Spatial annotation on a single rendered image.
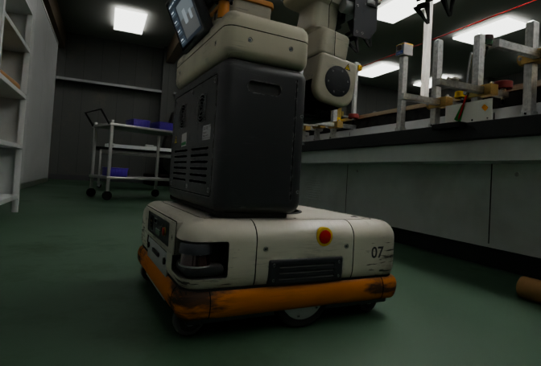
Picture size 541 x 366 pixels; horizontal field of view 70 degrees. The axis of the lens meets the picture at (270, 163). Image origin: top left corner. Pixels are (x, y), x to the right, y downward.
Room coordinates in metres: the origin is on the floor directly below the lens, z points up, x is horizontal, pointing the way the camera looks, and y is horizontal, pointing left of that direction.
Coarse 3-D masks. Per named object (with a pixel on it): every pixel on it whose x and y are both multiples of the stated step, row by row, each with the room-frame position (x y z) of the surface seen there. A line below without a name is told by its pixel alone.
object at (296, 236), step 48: (144, 240) 1.33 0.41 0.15; (192, 240) 0.90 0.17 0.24; (240, 240) 0.94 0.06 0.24; (288, 240) 1.00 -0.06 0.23; (336, 240) 1.07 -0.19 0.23; (384, 240) 1.15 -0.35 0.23; (192, 288) 0.90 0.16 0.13; (240, 288) 0.95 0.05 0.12; (288, 288) 1.01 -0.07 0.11; (336, 288) 1.07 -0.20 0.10; (384, 288) 1.14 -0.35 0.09
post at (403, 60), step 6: (402, 60) 2.29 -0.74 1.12; (402, 66) 2.28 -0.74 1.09; (402, 72) 2.28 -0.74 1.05; (402, 78) 2.28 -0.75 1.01; (402, 84) 2.28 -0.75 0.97; (402, 90) 2.28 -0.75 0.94; (402, 102) 2.28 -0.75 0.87; (402, 108) 2.28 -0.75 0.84; (402, 114) 2.28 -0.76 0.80; (402, 120) 2.28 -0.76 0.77; (396, 126) 2.31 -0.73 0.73; (402, 126) 2.28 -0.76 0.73
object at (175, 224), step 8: (152, 208) 1.23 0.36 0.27; (152, 216) 1.21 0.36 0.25; (160, 216) 1.10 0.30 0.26; (168, 216) 1.05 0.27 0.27; (152, 224) 1.21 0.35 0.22; (160, 224) 1.11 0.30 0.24; (168, 224) 1.02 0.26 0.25; (176, 224) 0.95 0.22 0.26; (152, 232) 1.21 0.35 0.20; (160, 232) 1.10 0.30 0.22; (168, 232) 1.02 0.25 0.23; (176, 232) 0.95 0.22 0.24; (160, 240) 1.09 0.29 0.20; (168, 240) 1.00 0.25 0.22; (176, 240) 0.95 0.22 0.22; (168, 248) 0.99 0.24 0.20; (176, 248) 0.95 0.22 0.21
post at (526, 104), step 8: (528, 24) 1.60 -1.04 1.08; (536, 24) 1.58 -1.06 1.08; (528, 32) 1.60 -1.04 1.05; (536, 32) 1.58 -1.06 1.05; (528, 40) 1.59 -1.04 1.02; (536, 40) 1.58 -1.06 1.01; (536, 48) 1.59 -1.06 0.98; (528, 64) 1.59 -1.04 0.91; (536, 64) 1.59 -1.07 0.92; (528, 72) 1.59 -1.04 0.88; (536, 72) 1.59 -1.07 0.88; (528, 80) 1.59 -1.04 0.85; (536, 80) 1.59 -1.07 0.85; (528, 88) 1.59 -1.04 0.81; (536, 88) 1.59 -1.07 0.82; (528, 96) 1.59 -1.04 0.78; (536, 96) 1.59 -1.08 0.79; (528, 104) 1.59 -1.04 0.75
